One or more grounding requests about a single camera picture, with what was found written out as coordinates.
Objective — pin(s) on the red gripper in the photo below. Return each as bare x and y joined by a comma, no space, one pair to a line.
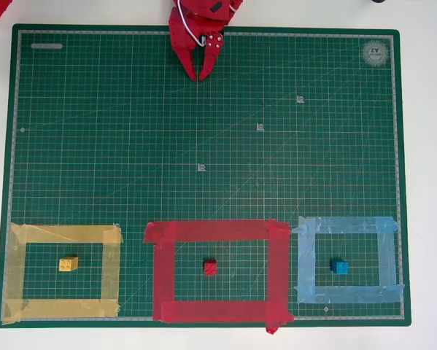
180,36

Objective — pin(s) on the red toy brick cube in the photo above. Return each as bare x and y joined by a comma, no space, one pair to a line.
211,268

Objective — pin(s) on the red follower robot arm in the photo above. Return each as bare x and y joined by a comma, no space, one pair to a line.
203,12

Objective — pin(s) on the red tape square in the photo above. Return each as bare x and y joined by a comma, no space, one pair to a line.
218,229

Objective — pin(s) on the yellow toy brick cube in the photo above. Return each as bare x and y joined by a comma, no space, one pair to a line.
68,264

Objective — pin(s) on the blue toy brick cube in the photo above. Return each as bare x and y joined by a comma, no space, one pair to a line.
339,267

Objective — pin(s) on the blue tape square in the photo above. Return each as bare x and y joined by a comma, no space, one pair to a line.
349,294

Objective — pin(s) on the yellow tape square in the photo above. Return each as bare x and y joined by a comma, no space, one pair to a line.
57,310

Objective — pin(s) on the green cutting mat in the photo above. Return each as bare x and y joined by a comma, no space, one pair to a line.
218,146

